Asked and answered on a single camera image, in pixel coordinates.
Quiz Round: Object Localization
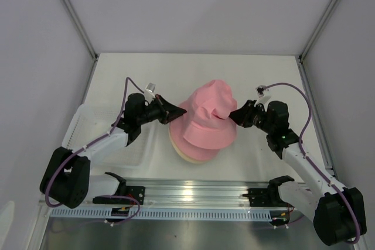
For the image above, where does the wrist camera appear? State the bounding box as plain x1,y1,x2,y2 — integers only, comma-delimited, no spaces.
144,83,156,103
255,85,271,105

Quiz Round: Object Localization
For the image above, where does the beige bucket hat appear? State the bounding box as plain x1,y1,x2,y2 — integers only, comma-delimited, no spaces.
168,128,221,164

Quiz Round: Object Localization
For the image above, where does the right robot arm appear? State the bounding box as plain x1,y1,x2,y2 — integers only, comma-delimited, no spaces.
230,100,367,246

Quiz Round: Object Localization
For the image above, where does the aluminium mounting rail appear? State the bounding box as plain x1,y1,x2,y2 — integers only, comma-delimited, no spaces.
71,174,277,209

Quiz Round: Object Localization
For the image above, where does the pink bucket hat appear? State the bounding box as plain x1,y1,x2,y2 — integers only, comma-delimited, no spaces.
171,80,237,150
169,100,237,162

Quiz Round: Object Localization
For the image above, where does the white plastic basket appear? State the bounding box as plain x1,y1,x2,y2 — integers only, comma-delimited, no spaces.
62,104,156,169

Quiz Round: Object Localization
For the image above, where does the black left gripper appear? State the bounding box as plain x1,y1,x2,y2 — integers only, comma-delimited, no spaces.
137,94,186,126

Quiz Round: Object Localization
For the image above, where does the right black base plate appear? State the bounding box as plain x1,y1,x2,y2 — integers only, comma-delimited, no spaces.
242,187,283,207

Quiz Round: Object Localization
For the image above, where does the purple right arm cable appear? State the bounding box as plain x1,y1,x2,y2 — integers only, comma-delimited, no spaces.
265,83,363,244

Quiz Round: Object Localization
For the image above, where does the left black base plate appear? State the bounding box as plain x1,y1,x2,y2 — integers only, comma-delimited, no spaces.
93,186,146,205

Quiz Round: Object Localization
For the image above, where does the left aluminium frame post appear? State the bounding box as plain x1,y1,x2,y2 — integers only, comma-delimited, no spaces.
60,0,98,61

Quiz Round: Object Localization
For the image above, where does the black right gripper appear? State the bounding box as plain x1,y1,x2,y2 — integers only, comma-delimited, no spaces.
227,100,274,134

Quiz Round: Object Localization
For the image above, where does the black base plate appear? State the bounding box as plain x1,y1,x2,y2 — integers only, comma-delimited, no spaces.
242,187,283,207
93,186,146,205

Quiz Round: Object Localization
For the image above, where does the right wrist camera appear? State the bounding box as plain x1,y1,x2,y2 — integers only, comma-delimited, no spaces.
255,85,271,105

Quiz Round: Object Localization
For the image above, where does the right aluminium frame post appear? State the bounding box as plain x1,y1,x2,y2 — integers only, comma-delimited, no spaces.
298,0,341,64

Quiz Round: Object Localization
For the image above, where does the aluminium frame post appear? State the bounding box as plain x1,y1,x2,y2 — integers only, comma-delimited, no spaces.
298,0,341,64
60,0,98,61

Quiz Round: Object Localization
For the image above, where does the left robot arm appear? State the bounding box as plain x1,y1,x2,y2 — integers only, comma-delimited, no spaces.
40,93,187,208

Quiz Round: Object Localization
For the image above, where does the white slotted cable duct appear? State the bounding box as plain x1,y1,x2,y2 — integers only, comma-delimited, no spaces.
50,207,288,222

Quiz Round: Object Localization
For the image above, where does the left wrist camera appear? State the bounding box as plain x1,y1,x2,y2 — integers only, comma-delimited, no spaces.
144,83,156,103

